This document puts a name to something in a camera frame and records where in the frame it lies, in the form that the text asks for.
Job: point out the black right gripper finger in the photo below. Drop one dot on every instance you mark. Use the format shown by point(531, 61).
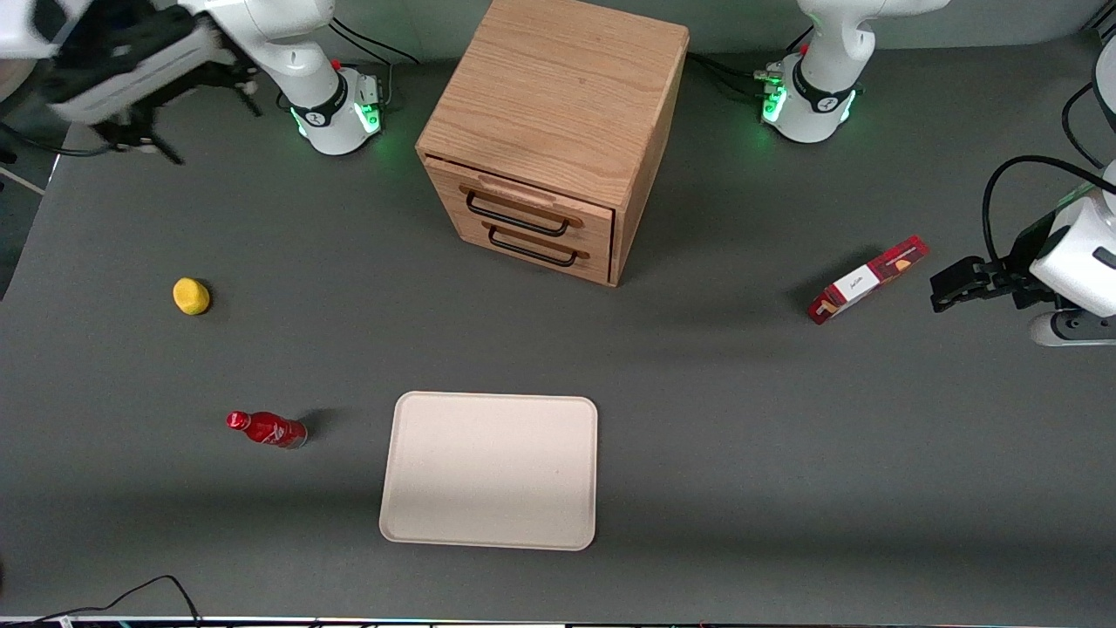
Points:
point(144, 133)
point(237, 87)

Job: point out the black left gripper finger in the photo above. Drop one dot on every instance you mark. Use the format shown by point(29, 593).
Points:
point(968, 275)
point(968, 296)

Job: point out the wooden drawer with deep tray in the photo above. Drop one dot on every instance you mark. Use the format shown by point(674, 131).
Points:
point(445, 179)

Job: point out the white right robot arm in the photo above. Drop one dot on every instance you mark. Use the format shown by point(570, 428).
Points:
point(288, 35)

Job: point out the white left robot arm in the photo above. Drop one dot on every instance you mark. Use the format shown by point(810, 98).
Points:
point(824, 78)

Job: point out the wooden drawer cabinet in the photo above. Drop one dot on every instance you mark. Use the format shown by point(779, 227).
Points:
point(567, 87)

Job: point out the wooden drawer front panel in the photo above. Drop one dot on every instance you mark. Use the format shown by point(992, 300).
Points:
point(602, 266)

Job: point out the red and white carton box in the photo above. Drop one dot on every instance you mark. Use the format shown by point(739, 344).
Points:
point(863, 281)

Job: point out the yellow lemon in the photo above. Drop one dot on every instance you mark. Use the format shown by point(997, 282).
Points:
point(191, 296)

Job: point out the red bottle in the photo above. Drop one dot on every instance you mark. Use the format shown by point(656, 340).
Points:
point(270, 429)

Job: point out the beige plastic tray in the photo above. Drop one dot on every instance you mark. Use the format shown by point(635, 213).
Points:
point(488, 471)

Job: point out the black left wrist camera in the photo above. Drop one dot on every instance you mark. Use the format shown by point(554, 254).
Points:
point(1037, 235)

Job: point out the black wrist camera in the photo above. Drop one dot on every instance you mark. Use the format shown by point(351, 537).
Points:
point(1037, 235)
point(96, 44)

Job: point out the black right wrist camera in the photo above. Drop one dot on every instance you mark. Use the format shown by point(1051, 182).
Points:
point(96, 44)

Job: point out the dark aluminium frame rail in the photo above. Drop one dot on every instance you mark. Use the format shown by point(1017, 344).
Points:
point(1103, 28)

